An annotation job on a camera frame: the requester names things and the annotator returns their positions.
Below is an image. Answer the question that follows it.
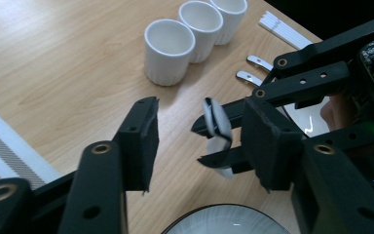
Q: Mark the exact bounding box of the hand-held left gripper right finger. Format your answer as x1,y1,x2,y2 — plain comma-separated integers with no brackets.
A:
242,97,374,234

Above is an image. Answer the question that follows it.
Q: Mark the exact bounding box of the row of white chopsticks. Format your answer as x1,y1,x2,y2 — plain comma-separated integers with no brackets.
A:
258,10,315,51

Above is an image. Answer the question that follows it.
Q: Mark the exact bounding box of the grey striped placemat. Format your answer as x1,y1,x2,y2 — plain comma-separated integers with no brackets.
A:
0,98,62,189

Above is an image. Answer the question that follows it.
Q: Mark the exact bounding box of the white ribbed cup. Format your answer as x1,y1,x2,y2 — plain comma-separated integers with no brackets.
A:
207,0,249,46
177,0,224,64
143,19,197,87

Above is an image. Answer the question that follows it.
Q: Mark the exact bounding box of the grey plate with black rim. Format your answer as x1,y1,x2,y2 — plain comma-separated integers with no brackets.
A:
160,203,291,234

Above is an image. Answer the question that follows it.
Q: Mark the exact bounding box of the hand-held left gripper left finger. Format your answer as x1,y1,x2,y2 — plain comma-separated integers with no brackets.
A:
57,96,160,234

